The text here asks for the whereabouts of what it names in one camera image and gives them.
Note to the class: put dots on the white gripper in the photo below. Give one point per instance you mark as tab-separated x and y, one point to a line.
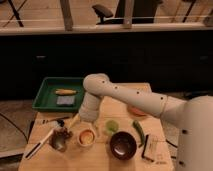
88	112

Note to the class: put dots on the red orange apple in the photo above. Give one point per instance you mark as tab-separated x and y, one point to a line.
87	137

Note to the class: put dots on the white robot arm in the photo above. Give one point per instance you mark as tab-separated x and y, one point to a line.
194	117

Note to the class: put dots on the white paper cup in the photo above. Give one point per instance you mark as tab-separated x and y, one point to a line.
86	145

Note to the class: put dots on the silver metal cup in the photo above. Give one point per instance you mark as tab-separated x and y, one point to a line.
57	142

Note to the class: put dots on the brown grape bunch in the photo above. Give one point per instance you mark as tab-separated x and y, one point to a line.
64	133

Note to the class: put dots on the grey sponge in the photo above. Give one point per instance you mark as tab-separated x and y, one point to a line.
65	100

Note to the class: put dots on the green plastic tray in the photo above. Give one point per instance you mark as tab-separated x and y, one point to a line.
46	98

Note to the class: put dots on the yellow corn cob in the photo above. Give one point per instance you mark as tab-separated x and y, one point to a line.
65	92

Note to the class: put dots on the dark brown bowl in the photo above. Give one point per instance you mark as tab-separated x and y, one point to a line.
123	145

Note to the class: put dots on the orange bowl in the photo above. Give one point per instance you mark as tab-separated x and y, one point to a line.
135	111

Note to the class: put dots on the green chili pepper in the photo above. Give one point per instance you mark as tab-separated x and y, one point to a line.
139	130

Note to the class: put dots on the black white brush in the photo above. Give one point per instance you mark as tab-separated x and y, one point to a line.
150	147

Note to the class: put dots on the black office chair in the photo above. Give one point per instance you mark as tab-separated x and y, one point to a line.
144	12

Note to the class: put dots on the black handled utensil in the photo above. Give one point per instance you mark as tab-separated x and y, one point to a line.
45	121

